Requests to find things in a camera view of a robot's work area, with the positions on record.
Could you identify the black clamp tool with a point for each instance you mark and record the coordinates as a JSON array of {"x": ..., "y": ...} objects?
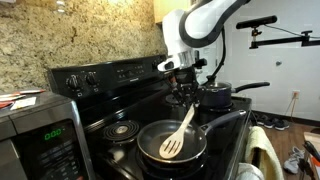
[{"x": 311, "y": 150}]

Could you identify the white paper card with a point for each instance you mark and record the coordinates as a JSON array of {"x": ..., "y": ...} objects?
[{"x": 23, "y": 103}]

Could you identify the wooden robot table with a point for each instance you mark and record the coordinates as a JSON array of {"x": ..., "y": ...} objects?
[{"x": 311, "y": 136}]

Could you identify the black coil stove burner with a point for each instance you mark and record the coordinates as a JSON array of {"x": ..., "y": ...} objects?
[
  {"x": 120, "y": 130},
  {"x": 216, "y": 108},
  {"x": 173, "y": 168},
  {"x": 170, "y": 99}
]

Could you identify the yellow towel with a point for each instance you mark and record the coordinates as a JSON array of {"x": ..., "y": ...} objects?
[{"x": 263, "y": 150}]

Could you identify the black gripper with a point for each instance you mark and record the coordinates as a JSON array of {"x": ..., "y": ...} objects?
[{"x": 185, "y": 78}]

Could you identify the black saucepan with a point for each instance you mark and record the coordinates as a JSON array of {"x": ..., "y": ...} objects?
[{"x": 216, "y": 98}]

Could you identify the white towel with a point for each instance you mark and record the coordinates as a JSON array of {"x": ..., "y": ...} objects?
[{"x": 248, "y": 171}]

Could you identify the round grey wall knob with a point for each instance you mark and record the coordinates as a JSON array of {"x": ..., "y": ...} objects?
[{"x": 278, "y": 63}]

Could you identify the black shoe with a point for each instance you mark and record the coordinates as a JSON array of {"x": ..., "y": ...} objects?
[
  {"x": 270, "y": 123},
  {"x": 282, "y": 125},
  {"x": 261, "y": 120}
]

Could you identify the black stove knob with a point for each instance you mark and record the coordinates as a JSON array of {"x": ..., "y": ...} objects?
[
  {"x": 91, "y": 78},
  {"x": 154, "y": 64},
  {"x": 73, "y": 81}
]

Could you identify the red white packet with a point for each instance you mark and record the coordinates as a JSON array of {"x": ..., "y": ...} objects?
[
  {"x": 30, "y": 91},
  {"x": 11, "y": 97}
]

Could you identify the light wooden wall cabinet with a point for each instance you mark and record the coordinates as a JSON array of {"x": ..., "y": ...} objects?
[{"x": 159, "y": 10}]

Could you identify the red flat item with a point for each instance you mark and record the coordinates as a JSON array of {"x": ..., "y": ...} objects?
[{"x": 5, "y": 105}]

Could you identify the slotted wooden spatula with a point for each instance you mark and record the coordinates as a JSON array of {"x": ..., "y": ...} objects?
[{"x": 185, "y": 123}]

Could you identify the black electric stove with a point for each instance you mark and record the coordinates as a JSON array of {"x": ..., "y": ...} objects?
[{"x": 150, "y": 110}]

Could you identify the silver black microwave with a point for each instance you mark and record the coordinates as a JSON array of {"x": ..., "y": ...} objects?
[{"x": 40, "y": 113}]

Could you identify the grey sneaker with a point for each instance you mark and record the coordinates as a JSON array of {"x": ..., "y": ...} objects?
[{"x": 293, "y": 161}]

